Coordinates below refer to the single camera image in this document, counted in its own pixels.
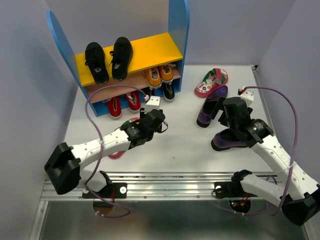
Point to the black white high-top sneaker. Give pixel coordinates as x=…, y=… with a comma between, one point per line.
x=148, y=91

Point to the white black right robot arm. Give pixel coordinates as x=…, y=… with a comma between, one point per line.
x=300, y=201

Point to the red sneaker right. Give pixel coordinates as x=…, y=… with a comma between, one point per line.
x=133, y=101

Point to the pink patterned sandal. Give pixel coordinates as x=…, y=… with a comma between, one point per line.
x=117, y=155
x=212, y=81

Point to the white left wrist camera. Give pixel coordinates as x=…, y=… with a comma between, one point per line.
x=153, y=103

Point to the yellow sneaker right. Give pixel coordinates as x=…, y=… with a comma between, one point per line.
x=166, y=73

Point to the yellow sneaker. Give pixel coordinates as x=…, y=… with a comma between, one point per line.
x=153, y=77
x=166, y=73

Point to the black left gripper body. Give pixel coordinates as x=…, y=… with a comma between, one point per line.
x=142, y=115

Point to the red sneaker left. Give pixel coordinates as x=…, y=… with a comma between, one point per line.
x=114, y=107

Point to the purple shoe upper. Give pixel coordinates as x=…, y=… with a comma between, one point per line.
x=204, y=116

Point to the purple shoe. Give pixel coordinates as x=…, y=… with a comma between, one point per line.
x=225, y=140
x=204, y=116

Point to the yellow sneaker left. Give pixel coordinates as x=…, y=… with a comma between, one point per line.
x=153, y=77

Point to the red sneaker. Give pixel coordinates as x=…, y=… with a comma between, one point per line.
x=133, y=101
x=114, y=107

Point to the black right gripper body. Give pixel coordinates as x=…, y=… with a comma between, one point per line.
x=232, y=126

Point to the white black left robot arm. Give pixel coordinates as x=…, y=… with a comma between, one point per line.
x=66, y=167

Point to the purple shoe lower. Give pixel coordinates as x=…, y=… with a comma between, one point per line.
x=225, y=140

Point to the aluminium mounting rail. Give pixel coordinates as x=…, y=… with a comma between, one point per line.
x=169, y=186

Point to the black sneaker on top shelf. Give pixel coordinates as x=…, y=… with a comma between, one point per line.
x=122, y=54

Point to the black sneaker far left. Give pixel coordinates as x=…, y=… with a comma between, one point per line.
x=95, y=61

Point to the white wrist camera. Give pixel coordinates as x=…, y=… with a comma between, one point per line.
x=246, y=95
x=153, y=103

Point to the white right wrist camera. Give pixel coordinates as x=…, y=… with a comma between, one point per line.
x=246, y=95

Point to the blue yellow shoe shelf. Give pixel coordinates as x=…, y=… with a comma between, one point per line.
x=148, y=52

